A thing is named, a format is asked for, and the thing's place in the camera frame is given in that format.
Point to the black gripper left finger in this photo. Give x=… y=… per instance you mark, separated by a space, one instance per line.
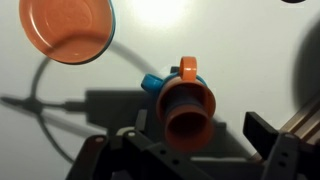
x=141 y=121

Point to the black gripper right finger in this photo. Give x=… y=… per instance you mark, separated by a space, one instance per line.
x=261 y=135

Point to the larger blue cup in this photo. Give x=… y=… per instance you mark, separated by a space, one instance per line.
x=151 y=83

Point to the wooden tray box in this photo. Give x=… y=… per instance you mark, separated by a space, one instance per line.
x=305 y=123

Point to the larger orange cup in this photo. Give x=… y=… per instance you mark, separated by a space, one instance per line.
x=185 y=106

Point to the orange plate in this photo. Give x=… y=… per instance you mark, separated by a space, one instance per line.
x=69 y=31

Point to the black round object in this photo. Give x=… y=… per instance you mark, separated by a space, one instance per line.
x=293 y=1

